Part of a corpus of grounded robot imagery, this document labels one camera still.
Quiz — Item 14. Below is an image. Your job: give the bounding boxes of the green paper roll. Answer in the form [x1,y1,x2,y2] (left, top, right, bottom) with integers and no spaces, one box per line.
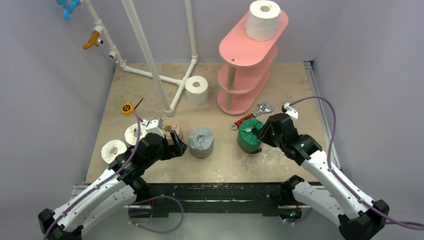
[237,118,264,154]

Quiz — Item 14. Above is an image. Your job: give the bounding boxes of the white paper towel roll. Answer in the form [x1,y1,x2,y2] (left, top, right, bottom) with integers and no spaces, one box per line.
[245,0,281,42]

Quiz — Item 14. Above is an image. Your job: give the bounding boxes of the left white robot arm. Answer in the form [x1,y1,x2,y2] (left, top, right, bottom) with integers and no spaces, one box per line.
[37,130,188,240]

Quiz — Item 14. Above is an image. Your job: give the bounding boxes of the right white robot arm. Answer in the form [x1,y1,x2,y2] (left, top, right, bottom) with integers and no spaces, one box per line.
[256,112,390,240]

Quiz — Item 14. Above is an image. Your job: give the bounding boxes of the pink three-tier shelf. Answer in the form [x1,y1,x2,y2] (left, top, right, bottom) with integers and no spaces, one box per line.
[217,11,289,116]

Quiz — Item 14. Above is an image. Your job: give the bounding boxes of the grey wrapped paper roll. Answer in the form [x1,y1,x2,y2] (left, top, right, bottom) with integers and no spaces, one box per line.
[188,127,215,159]

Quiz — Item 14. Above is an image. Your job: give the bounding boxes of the brown wrapped paper roll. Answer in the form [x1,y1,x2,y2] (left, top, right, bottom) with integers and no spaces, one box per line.
[161,118,184,145]

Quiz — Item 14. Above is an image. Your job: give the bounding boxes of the white roll front left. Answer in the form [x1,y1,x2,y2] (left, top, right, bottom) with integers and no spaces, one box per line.
[100,139,127,165]

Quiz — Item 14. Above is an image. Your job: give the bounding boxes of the yellow tape measure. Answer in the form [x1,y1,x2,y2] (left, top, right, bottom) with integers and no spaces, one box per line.
[120,97,144,115]

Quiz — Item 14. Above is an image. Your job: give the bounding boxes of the white roll near pipes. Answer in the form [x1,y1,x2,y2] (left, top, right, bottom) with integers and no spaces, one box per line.
[185,75,209,105]

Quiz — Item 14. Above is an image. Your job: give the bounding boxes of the orange pipe valve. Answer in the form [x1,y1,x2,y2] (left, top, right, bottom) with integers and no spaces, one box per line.
[82,30,103,50]

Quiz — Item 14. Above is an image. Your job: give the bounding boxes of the blue pipe valve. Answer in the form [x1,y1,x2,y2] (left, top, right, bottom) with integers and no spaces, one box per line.
[55,0,81,21]

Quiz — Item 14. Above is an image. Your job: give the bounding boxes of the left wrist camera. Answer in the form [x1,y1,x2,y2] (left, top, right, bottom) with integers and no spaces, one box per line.
[142,117,165,138]

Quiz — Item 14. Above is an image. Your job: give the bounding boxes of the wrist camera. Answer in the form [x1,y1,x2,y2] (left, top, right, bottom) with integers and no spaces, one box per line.
[142,117,165,138]
[281,103,299,123]

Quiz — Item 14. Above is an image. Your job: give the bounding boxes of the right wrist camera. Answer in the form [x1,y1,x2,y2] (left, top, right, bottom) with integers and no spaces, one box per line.
[281,103,299,123]

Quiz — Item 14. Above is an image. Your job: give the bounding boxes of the red handled adjustable wrench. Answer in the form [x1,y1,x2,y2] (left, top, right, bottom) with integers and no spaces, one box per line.
[230,101,275,131]

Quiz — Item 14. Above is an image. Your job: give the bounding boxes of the white pvc pipe frame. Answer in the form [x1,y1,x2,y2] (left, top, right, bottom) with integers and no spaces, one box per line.
[81,0,198,116]

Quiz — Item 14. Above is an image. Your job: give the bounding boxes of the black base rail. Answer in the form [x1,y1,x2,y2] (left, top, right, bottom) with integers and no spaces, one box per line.
[128,182,311,222]

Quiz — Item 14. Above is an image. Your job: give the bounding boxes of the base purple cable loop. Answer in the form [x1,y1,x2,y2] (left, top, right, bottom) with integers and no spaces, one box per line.
[127,195,185,235]

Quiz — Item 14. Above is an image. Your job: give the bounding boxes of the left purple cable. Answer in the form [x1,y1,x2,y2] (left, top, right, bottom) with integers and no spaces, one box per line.
[43,113,144,240]

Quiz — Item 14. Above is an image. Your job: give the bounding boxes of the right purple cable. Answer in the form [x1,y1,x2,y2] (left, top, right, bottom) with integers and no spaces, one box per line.
[288,96,424,231]

